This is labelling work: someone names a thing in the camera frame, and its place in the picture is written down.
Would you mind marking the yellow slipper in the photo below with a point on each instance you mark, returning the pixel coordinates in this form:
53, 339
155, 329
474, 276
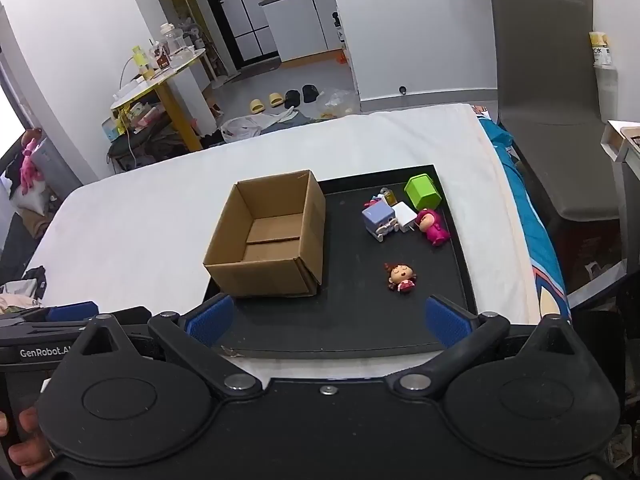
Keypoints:
276, 99
257, 106

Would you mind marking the white bed sheet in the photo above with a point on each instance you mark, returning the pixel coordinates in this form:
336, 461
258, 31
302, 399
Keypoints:
150, 210

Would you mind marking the small yellow bottle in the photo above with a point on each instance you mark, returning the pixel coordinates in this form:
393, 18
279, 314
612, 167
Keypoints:
387, 196

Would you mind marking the pile of clothes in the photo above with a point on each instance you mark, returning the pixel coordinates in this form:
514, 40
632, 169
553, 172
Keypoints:
20, 292

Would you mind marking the white plastic bag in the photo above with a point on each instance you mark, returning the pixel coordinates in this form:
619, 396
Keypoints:
240, 129

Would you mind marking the yellow green bottle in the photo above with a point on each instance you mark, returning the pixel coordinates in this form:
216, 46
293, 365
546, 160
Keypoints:
141, 60

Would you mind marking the grey storage box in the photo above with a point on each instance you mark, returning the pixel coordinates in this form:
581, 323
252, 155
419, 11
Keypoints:
55, 167

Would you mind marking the blue printed blanket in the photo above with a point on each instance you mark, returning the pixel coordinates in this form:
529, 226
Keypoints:
530, 220

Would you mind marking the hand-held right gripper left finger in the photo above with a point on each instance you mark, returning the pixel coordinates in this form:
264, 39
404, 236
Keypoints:
210, 319

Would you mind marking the grey chair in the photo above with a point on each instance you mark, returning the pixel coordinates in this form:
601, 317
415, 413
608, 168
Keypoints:
540, 85

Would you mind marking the white table yellow legs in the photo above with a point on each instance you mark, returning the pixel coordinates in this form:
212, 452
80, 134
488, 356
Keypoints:
172, 105

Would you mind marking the white kitchen cabinet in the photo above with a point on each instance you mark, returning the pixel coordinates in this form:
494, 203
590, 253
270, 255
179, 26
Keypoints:
300, 25

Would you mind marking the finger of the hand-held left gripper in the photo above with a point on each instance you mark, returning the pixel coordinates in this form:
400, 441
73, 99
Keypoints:
72, 311
125, 317

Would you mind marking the person's left hand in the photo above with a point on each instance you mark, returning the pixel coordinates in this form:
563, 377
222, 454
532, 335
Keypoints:
27, 427

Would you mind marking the brown cardboard box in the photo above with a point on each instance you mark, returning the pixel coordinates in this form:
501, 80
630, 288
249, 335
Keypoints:
260, 276

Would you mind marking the yellow white carton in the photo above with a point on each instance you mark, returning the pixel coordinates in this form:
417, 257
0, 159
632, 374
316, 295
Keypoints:
600, 50

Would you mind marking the grey cloth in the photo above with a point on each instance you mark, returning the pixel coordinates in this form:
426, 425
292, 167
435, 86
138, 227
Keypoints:
285, 121

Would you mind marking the brown haired doll figure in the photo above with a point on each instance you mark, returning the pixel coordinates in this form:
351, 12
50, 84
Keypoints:
400, 275

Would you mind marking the black tray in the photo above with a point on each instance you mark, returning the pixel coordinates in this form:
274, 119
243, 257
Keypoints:
350, 320

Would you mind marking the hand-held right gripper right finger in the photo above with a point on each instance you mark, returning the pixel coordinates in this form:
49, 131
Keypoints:
447, 321

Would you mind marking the white charger plug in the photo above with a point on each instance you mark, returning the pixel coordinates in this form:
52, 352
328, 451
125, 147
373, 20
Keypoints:
404, 215

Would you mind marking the black bag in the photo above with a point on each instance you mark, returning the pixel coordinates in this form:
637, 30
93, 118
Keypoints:
135, 152

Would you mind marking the clear plastic bag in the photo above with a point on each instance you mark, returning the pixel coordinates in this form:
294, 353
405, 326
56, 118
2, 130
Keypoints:
337, 102

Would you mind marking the green hexagonal cup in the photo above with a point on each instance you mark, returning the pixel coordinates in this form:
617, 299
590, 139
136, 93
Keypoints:
422, 192

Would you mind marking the purple bed toy figure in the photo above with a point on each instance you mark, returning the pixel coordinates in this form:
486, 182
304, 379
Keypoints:
377, 217

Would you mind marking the black framed glass door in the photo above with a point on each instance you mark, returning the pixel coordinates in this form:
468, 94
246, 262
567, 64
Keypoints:
240, 10

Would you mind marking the pink plush toy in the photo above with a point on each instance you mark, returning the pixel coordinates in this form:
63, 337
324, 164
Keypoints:
29, 165

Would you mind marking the white sack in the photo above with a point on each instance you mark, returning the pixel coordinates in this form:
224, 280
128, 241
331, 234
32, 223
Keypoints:
30, 202

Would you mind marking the black slipper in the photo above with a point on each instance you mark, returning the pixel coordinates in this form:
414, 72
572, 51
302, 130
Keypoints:
292, 99
310, 93

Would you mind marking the clear water jug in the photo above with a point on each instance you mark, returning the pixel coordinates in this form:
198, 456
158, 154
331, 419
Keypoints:
175, 42

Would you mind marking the pink dinosaur suit figure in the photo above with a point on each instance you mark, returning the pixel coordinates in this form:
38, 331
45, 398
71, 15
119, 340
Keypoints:
434, 230

